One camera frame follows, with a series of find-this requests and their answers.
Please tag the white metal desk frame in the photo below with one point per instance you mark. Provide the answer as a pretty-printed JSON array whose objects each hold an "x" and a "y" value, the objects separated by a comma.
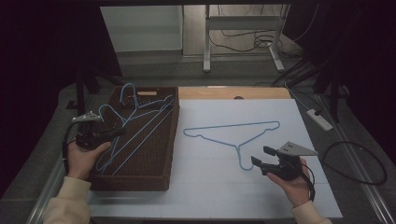
[{"x": 243, "y": 22}]

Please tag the person's right hand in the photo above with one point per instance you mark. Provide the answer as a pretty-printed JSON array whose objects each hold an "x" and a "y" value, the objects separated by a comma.
[{"x": 295, "y": 189}]

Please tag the black metal stand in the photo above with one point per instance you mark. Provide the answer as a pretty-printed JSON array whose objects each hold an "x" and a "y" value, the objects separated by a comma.
[
  {"x": 334, "y": 93},
  {"x": 80, "y": 93}
]

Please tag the white power strip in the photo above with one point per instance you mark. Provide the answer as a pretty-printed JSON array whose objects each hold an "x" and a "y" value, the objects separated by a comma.
[{"x": 322, "y": 122}]

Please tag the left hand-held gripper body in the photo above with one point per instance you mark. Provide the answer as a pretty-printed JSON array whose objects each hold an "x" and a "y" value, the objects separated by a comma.
[{"x": 87, "y": 140}]

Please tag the white table mat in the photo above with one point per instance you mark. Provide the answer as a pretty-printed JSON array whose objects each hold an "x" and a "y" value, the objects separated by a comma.
[{"x": 249, "y": 193}]

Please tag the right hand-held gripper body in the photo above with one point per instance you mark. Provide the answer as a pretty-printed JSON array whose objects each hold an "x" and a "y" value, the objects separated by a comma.
[{"x": 288, "y": 168}]

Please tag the brown woven basket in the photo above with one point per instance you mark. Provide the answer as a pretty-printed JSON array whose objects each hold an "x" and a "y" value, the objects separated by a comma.
[{"x": 152, "y": 155}]

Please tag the person's left hand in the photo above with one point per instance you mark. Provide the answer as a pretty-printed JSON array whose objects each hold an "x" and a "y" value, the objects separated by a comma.
[{"x": 81, "y": 161}]

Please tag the black plug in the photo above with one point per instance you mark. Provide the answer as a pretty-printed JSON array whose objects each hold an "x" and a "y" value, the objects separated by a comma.
[{"x": 318, "y": 112}]

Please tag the white cabinet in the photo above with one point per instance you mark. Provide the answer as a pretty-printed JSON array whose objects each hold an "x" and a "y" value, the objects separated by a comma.
[{"x": 140, "y": 28}]

